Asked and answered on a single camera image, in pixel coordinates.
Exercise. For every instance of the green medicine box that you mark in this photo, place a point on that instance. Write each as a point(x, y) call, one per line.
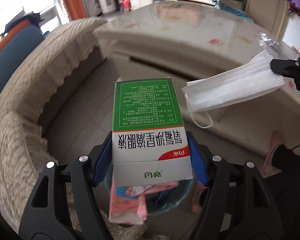
point(147, 110)

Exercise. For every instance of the beige door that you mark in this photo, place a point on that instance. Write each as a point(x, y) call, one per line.
point(265, 5)

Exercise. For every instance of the pink cartoon print package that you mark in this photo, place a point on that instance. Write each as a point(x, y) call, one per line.
point(126, 205)

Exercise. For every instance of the orange cushion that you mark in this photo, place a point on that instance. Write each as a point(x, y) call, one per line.
point(10, 35)

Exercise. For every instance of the pink slipper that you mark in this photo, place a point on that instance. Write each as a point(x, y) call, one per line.
point(197, 200)
point(272, 150)

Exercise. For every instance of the white face mask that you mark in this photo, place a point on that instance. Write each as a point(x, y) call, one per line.
point(230, 90)

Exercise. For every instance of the silver foil wrapper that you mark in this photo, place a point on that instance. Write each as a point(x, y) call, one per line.
point(268, 42)

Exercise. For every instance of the sofa with beige cover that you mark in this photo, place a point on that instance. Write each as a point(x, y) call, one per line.
point(40, 92)

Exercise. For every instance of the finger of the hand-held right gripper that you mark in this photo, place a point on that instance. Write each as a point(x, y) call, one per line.
point(285, 67)

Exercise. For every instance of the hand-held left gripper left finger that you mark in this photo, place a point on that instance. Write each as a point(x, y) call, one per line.
point(102, 166)

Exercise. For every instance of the person's leg in black trousers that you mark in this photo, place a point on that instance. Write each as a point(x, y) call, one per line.
point(295, 165)

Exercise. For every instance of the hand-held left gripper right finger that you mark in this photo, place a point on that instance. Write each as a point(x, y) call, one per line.
point(198, 166)

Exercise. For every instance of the trash bin with blue liner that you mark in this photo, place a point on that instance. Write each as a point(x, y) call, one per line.
point(170, 202)

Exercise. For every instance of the teal cushion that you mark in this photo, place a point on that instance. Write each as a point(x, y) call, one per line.
point(17, 52)

